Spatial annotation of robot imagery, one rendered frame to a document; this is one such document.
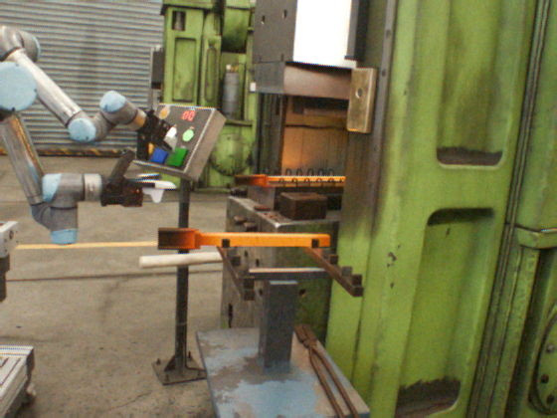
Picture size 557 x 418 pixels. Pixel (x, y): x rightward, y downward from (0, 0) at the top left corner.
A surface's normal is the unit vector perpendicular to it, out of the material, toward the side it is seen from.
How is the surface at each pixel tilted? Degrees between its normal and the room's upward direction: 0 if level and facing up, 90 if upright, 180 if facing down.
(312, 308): 90
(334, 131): 90
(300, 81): 90
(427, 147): 89
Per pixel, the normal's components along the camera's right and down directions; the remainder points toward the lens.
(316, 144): 0.44, 0.21
